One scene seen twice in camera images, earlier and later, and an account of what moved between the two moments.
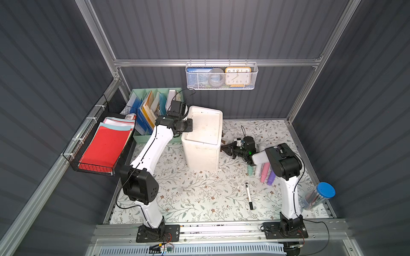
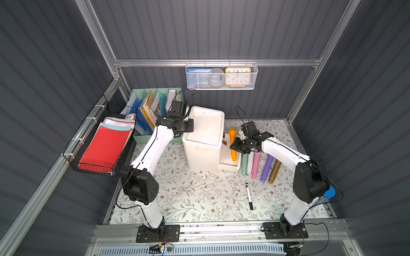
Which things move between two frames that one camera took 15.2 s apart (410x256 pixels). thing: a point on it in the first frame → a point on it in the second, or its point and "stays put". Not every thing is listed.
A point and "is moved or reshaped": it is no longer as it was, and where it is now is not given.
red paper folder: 104,149 stays put
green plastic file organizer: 148,104 stays put
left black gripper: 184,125 stays put
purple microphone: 271,177 → 267,167
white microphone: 258,168 is moved or reshaped
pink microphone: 265,172 → 257,158
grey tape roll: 216,78 stays put
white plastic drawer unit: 202,145 stays put
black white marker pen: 250,200 stays put
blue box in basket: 198,77 stays put
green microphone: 250,169 → 244,162
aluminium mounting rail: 203,231 stays put
